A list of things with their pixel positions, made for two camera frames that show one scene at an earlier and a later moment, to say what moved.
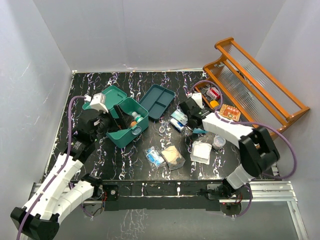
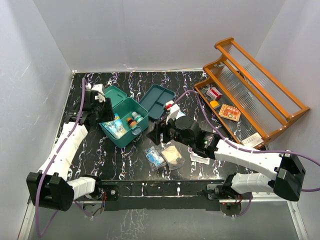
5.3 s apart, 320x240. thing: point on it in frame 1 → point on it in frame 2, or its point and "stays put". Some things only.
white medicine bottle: [137, 117] stays put
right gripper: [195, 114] → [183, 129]
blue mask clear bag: [155, 158] stays put
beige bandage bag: [173, 157] stays put
